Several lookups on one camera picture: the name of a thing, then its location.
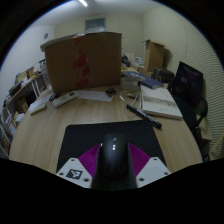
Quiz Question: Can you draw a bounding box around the small brown object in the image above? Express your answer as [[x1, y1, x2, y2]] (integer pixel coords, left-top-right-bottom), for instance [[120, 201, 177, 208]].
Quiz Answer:
[[105, 87, 118, 97]]

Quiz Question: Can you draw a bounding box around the small white paper sheet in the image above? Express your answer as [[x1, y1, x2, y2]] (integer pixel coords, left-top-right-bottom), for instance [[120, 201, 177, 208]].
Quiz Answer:
[[75, 89, 115, 103]]

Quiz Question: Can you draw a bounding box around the black mouse pad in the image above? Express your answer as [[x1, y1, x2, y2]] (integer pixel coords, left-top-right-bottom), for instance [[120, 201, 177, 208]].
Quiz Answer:
[[55, 119, 167, 174]]

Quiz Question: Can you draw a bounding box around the black chair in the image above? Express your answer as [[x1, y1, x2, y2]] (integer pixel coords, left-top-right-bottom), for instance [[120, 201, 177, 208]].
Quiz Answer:
[[167, 60, 209, 134]]

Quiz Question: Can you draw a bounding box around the white open book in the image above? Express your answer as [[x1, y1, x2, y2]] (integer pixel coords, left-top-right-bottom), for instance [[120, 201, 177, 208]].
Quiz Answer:
[[139, 84, 184, 120]]

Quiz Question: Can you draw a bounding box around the low shelf unit with books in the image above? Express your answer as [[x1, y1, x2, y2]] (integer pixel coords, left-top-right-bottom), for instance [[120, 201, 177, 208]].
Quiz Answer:
[[0, 106, 18, 158]]

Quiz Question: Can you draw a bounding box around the blue book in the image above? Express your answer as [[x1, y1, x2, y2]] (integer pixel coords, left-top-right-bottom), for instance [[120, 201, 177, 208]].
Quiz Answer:
[[121, 70, 165, 90]]

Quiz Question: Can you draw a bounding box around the black computer mouse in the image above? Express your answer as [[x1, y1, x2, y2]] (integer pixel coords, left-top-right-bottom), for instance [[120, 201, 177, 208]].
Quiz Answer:
[[91, 132, 138, 192]]

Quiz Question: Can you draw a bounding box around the tall open cardboard box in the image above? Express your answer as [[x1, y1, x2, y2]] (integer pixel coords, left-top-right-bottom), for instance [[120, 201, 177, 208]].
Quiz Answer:
[[143, 39, 166, 73]]

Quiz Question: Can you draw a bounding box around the large white paper sheet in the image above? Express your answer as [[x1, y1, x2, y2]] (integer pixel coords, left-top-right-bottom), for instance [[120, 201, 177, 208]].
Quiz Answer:
[[27, 94, 54, 112]]

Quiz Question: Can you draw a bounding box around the black marker pen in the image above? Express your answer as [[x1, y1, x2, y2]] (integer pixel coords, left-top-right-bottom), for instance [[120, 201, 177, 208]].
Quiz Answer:
[[125, 103, 163, 129]]

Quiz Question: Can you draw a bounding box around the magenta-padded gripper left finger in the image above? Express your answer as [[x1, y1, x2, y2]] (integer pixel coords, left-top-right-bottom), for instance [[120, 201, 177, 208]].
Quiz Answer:
[[55, 143, 101, 188]]

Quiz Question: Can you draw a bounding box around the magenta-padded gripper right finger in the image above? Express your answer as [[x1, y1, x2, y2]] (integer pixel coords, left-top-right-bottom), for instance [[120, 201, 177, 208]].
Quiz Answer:
[[128, 143, 172, 188]]

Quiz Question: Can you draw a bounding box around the small wall window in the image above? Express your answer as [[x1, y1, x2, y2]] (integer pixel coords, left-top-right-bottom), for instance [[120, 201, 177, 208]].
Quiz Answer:
[[84, 17, 107, 34]]

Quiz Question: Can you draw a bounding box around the grey flat panel stack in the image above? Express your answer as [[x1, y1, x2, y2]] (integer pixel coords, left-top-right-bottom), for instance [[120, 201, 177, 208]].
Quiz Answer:
[[39, 33, 78, 53]]

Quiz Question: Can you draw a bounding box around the large taped cardboard box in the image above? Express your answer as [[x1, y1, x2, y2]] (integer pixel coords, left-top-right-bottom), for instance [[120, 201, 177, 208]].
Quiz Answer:
[[44, 31, 123, 95]]

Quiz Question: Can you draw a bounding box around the white remote control with display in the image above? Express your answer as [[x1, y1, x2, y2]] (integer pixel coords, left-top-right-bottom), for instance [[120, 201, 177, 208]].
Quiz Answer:
[[52, 91, 79, 108]]

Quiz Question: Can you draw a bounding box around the wooden side desk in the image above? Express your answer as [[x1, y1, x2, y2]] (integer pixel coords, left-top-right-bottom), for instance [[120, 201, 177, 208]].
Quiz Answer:
[[6, 71, 48, 111]]

